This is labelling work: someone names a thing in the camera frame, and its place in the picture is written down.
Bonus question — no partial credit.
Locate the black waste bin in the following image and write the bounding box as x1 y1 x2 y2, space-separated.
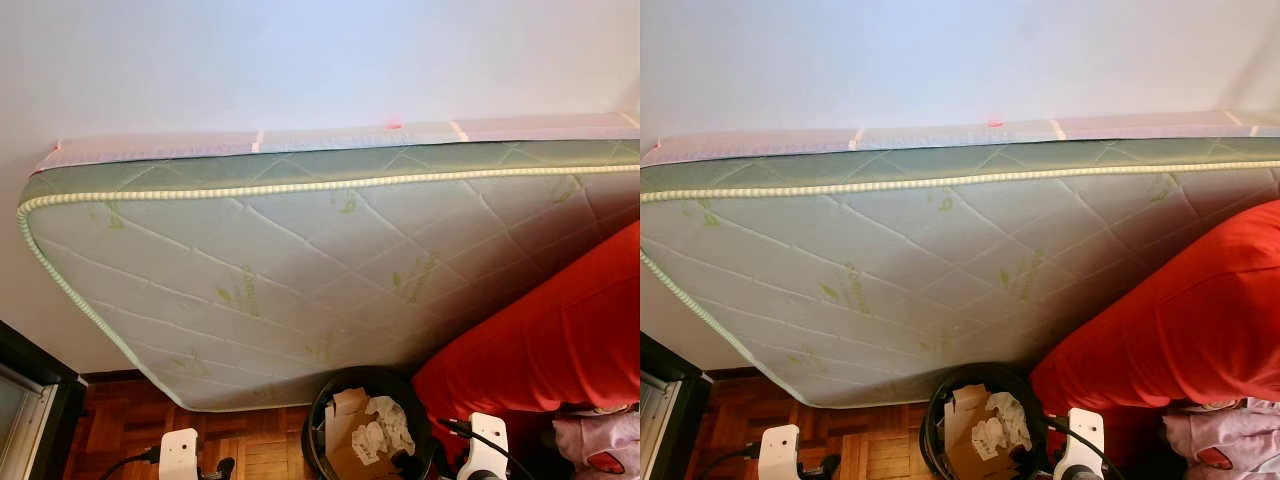
303 366 436 480
920 362 1051 480

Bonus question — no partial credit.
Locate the brown cardboard piece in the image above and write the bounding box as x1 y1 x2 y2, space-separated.
322 388 396 480
942 385 1011 480

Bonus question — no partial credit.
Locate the black framed glass cabinet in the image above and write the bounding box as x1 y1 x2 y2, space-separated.
640 332 713 480
0 320 89 480

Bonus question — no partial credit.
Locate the crumpled white paper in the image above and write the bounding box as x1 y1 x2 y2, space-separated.
350 397 416 466
968 392 1033 456

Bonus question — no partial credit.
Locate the pink cartoon print blanket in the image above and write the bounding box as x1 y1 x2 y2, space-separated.
552 405 641 480
1162 398 1280 480

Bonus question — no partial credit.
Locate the thick red cushion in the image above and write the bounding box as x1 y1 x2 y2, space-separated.
1030 200 1280 471
412 222 641 466

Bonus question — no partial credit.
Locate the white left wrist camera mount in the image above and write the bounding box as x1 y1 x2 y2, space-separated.
757 425 801 480
160 428 201 480

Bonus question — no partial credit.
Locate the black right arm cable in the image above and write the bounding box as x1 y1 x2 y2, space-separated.
1045 415 1111 471
440 418 536 480

